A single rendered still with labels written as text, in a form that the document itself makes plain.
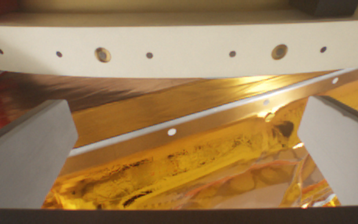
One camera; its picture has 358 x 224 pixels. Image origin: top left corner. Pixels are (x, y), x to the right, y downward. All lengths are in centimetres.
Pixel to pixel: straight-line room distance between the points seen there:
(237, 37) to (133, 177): 21
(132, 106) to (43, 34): 10
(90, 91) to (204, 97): 13
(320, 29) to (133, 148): 23
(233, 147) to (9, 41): 30
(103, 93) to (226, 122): 18
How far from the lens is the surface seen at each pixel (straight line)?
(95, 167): 28
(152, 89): 23
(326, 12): 23
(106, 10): 24
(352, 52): 25
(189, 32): 17
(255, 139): 36
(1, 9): 29
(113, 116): 23
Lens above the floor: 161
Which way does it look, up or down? 41 degrees up
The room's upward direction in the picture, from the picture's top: 178 degrees clockwise
